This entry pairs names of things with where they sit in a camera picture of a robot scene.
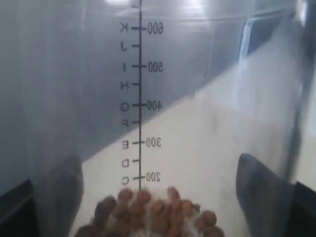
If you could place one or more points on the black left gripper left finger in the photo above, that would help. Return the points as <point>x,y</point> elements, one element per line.
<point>47,209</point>

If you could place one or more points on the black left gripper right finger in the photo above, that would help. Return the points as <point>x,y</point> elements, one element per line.
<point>271,206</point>

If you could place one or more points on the clear plastic shaker bottle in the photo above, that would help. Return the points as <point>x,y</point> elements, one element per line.
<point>155,93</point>

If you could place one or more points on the brown pellet food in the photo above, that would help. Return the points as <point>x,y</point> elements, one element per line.
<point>145,213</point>

